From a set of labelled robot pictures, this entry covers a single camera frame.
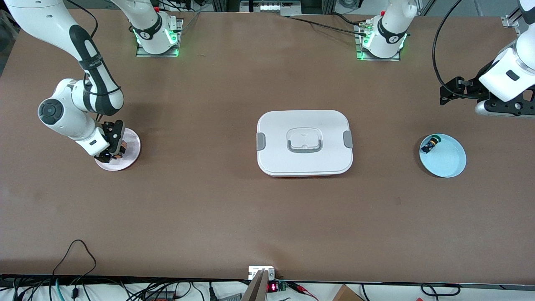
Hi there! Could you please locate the light blue round plate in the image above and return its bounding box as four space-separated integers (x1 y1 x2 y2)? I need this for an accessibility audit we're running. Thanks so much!
419 133 467 179

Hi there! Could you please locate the small white device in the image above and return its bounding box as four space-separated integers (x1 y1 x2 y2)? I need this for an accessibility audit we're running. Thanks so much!
248 265 275 280

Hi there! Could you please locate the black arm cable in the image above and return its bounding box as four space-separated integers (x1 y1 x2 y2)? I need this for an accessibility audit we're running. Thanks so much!
432 0 465 98
65 0 99 39

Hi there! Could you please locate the black cable on table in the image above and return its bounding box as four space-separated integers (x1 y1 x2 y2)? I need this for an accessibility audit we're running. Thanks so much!
288 15 369 37

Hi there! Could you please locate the black coiled floor cable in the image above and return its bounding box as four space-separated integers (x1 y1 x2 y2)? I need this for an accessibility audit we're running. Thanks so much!
420 283 461 298

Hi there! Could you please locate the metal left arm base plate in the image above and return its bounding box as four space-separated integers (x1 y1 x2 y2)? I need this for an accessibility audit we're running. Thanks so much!
355 23 401 62

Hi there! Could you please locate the black looped cable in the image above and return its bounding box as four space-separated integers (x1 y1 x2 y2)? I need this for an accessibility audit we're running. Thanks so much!
52 239 97 277

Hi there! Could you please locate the white box with grey handle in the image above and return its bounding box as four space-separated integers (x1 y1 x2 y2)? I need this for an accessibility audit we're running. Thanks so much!
256 110 354 178

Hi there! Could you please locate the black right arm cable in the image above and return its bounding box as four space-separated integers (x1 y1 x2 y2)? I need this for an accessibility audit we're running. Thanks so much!
65 0 99 39

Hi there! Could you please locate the pink round plate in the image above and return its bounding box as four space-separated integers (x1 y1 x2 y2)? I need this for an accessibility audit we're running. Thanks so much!
95 127 141 172

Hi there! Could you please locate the green push-button switch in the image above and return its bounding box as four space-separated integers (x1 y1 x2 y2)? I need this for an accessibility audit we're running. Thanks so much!
421 135 443 154

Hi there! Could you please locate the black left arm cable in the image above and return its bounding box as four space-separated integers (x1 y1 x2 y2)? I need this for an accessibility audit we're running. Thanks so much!
432 0 465 98

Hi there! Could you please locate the white connector strip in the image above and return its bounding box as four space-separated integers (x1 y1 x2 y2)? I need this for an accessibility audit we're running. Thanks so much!
259 2 302 13

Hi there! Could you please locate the aluminium corner bracket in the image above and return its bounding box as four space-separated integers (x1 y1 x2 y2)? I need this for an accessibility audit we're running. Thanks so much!
500 8 525 29

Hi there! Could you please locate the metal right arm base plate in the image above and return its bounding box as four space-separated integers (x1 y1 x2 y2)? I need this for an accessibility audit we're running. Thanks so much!
135 18 183 58

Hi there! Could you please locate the brown cardboard box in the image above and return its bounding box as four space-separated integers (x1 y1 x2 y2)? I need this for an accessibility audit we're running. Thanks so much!
332 284 365 301

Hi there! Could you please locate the grey metal bracket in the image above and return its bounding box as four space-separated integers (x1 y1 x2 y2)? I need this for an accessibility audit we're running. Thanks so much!
241 269 270 301

